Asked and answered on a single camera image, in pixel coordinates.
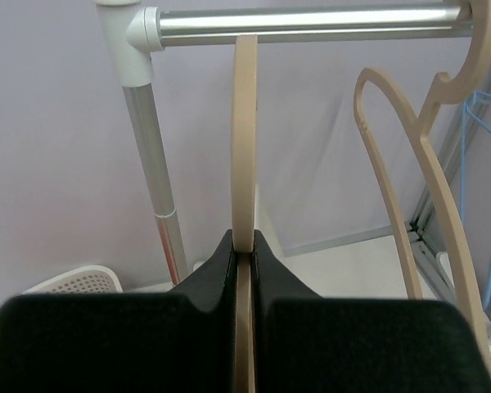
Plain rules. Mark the white perforated plastic basket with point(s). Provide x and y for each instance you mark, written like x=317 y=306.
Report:
x=90 y=279

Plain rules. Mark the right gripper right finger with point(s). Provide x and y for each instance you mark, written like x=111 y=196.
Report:
x=308 y=343

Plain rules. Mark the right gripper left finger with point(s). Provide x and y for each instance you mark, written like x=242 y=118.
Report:
x=182 y=340

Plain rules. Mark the white clothes rack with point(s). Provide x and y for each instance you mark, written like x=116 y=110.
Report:
x=176 y=70

